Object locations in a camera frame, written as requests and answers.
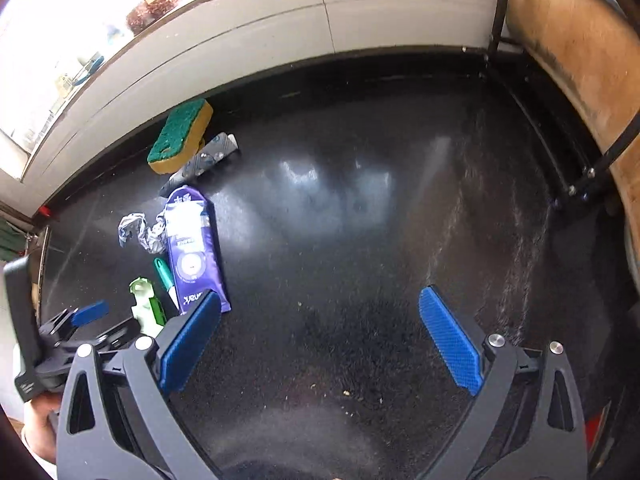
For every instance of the purple toothpaste tube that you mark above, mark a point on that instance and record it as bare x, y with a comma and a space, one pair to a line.
192, 250

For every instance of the person's left hand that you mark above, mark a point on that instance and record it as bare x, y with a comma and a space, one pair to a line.
38, 433

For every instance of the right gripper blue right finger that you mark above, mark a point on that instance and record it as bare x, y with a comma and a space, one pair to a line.
463, 360

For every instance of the silver pill blister pack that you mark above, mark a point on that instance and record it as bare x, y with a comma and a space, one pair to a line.
217, 149

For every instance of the green yellow sponge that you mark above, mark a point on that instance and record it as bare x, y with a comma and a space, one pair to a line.
181, 136

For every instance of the green white toothbrush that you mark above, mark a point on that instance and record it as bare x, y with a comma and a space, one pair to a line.
167, 279

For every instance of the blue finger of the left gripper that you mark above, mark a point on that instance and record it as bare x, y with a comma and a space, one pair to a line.
83, 316

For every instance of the white green plastic casing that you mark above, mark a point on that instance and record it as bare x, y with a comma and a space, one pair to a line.
147, 311

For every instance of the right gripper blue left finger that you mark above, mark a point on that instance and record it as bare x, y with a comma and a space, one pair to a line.
182, 341

